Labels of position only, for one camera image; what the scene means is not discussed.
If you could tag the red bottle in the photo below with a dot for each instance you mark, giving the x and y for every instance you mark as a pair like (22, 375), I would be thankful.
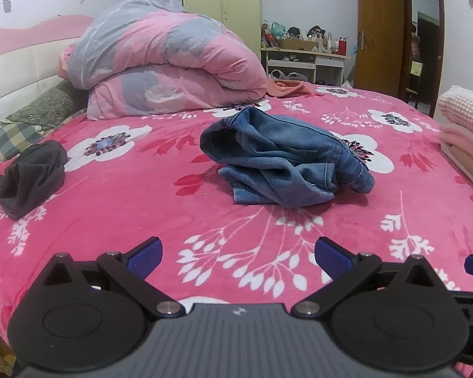
(342, 46)

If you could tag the cardboard box on desk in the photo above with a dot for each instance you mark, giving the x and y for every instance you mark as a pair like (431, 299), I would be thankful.
(297, 44)

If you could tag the cluttered white shelf desk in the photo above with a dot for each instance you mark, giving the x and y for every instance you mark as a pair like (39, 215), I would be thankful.
(321, 66)

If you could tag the white pink headboard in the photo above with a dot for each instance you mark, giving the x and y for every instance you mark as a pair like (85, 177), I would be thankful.
(29, 59)

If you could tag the orange cloth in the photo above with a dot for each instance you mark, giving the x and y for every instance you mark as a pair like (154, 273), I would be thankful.
(281, 88)

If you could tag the plaid pillow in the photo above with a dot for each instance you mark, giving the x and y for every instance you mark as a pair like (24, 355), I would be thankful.
(15, 138)

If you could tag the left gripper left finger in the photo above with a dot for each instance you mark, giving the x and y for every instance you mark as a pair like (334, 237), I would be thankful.
(127, 273)

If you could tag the blue denim jeans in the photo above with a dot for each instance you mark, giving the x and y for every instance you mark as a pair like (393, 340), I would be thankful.
(276, 159)

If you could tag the green floral pillow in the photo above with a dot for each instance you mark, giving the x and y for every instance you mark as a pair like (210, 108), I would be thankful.
(53, 107)

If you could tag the brown wooden door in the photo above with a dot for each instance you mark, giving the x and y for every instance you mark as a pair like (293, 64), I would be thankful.
(383, 46)

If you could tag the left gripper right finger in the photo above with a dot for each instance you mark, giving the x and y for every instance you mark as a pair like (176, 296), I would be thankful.
(348, 272)

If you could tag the pink grey folded duvet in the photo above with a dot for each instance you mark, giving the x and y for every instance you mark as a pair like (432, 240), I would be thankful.
(142, 57)

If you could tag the light pink folded blanket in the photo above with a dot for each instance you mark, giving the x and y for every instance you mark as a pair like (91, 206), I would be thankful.
(457, 143)

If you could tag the black crumpled garment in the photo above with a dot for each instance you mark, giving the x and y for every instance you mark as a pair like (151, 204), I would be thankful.
(35, 175)

